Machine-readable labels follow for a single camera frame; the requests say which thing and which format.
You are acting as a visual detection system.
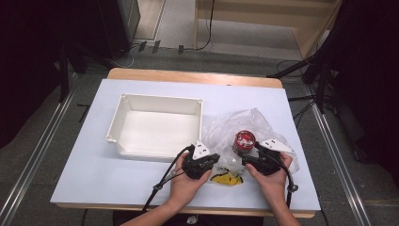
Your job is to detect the red metal can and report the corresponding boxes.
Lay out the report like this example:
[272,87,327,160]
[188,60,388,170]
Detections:
[232,129,257,156]

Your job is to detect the left hand-held gripper cable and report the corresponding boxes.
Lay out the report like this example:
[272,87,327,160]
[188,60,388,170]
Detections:
[141,144,196,215]

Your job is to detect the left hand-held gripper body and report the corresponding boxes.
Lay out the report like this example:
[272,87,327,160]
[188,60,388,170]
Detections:
[182,139,212,181]

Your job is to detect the clear plastic bag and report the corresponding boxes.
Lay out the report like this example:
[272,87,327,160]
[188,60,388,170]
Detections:
[200,107,301,177]

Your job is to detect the black curtain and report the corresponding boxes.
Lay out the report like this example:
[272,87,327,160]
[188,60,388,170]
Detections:
[326,0,399,189]
[0,0,134,149]

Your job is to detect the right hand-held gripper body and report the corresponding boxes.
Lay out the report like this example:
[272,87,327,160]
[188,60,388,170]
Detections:
[253,137,295,176]

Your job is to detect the wooden table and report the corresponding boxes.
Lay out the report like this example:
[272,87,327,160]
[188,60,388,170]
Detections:
[56,67,316,219]

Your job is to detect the metal floor rail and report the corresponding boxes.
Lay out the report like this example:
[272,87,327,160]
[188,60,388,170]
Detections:
[305,84,375,226]
[0,90,77,226]

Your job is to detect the black metal stand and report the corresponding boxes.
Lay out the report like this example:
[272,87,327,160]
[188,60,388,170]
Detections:
[266,51,334,115]

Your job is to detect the person's left hand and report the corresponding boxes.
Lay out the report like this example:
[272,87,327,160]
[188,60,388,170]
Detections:
[168,153,214,207]

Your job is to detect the yellow snack packet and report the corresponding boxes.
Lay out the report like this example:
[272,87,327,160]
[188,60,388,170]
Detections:
[209,168,245,187]

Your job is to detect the hand-held gripper cable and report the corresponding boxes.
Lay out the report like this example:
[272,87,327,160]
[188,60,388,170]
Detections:
[266,152,299,209]
[141,144,196,215]

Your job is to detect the white floor cable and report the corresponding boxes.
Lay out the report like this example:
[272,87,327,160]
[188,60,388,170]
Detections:
[115,43,139,69]

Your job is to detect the black floor cables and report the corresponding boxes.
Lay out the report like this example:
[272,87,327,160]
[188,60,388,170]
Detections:
[276,58,318,121]

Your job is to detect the right hand-held gripper cable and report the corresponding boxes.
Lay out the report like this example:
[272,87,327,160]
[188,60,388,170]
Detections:
[266,152,299,209]

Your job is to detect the white plastic bin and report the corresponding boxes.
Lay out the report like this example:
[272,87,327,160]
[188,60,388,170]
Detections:
[105,92,204,163]

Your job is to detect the person's right hand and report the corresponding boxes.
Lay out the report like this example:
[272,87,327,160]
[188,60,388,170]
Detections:
[245,152,295,203]

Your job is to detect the black power cable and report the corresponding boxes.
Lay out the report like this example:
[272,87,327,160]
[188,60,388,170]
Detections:
[183,0,216,53]

